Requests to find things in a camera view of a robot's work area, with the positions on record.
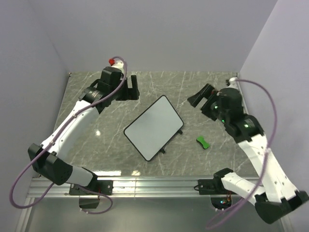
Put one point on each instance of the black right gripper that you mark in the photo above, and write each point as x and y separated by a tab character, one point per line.
205	92

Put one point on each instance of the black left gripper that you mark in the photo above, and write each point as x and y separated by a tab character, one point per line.
131	94

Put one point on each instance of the white board with black frame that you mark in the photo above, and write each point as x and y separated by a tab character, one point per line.
154	128

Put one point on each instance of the green bone-shaped eraser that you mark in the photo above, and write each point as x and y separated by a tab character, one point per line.
201	141

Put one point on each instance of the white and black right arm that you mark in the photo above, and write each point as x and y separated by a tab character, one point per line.
275	196

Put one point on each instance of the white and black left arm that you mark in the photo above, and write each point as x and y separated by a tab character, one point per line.
48	158

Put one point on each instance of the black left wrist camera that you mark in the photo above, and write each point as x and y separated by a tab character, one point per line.
111	77

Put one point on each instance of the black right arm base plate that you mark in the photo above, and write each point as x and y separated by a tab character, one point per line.
211	187

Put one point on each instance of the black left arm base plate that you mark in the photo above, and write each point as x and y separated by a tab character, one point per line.
98	186

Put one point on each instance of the aluminium rail at table front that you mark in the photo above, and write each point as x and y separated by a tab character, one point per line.
132	187

